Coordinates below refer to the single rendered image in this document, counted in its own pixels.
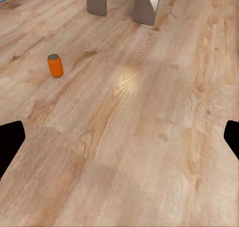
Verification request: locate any can of soda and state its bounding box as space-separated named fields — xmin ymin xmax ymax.
xmin=47 ymin=54 xmax=63 ymax=78

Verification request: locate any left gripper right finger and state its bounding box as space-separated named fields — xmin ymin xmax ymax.
xmin=223 ymin=120 xmax=239 ymax=159

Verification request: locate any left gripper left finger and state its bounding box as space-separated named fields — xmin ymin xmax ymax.
xmin=0 ymin=121 xmax=25 ymax=179

